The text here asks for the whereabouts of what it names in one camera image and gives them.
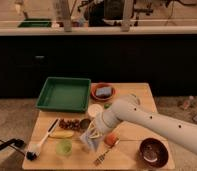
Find green cucumber piece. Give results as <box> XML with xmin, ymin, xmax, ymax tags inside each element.
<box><xmin>104</xmin><ymin>103</ymin><xmax>112</xmax><ymax>109</ymax></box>

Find green bin in background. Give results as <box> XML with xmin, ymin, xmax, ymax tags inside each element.
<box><xmin>18</xmin><ymin>18</ymin><xmax>52</xmax><ymax>28</ymax></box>

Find metal measuring cup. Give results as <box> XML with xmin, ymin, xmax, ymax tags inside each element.
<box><xmin>80</xmin><ymin>119</ymin><xmax>91</xmax><ymax>131</ymax></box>

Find white dish brush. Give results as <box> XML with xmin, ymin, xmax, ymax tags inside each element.
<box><xmin>26</xmin><ymin>118</ymin><xmax>60</xmax><ymax>161</ymax></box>

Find dark brown bowl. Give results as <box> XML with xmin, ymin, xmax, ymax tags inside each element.
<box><xmin>139</xmin><ymin>138</ymin><xmax>169</xmax><ymax>168</ymax></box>

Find wooden table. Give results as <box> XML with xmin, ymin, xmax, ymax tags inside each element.
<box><xmin>22</xmin><ymin>83</ymin><xmax>175</xmax><ymax>171</ymax></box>

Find green plastic cup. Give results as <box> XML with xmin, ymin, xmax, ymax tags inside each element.
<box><xmin>56</xmin><ymin>139</ymin><xmax>72</xmax><ymax>157</ymax></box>

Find orange bowl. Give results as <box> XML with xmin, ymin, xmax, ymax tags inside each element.
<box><xmin>91</xmin><ymin>83</ymin><xmax>116</xmax><ymax>101</ymax></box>

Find blue sponge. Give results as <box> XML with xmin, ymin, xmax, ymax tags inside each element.
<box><xmin>96</xmin><ymin>87</ymin><xmax>112</xmax><ymax>98</ymax></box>

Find yellow banana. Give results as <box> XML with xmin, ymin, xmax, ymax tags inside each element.
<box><xmin>49</xmin><ymin>130</ymin><xmax>74</xmax><ymax>139</ymax></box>

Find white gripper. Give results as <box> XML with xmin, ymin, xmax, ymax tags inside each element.
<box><xmin>88</xmin><ymin>111</ymin><xmax>115</xmax><ymax>141</ymax></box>

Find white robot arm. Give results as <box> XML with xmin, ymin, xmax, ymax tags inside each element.
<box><xmin>87</xmin><ymin>95</ymin><xmax>197</xmax><ymax>154</ymax></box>

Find light blue towel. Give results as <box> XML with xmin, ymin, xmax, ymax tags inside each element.
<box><xmin>80</xmin><ymin>130</ymin><xmax>102</xmax><ymax>151</ymax></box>

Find green plastic tray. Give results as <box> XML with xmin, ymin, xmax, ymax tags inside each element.
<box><xmin>36</xmin><ymin>77</ymin><xmax>91</xmax><ymax>113</ymax></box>

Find white plastic cup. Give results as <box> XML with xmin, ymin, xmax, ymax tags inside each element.
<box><xmin>87</xmin><ymin>104</ymin><xmax>103</xmax><ymax>120</ymax></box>

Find orange tomato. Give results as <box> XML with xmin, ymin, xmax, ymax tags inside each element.
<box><xmin>104</xmin><ymin>133</ymin><xmax>118</xmax><ymax>146</ymax></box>

